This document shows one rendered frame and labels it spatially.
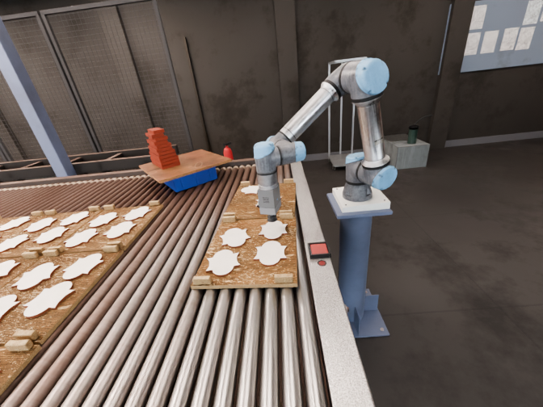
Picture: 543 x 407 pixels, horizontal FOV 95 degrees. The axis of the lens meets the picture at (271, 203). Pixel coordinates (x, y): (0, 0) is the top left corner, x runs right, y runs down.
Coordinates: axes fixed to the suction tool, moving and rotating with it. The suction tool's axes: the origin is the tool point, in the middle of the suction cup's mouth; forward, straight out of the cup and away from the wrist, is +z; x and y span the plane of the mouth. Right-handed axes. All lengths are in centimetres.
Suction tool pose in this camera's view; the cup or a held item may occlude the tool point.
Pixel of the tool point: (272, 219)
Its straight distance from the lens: 103.2
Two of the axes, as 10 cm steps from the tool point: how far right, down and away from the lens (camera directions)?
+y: -3.0, 4.6, -8.4
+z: 1.0, 8.9, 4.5
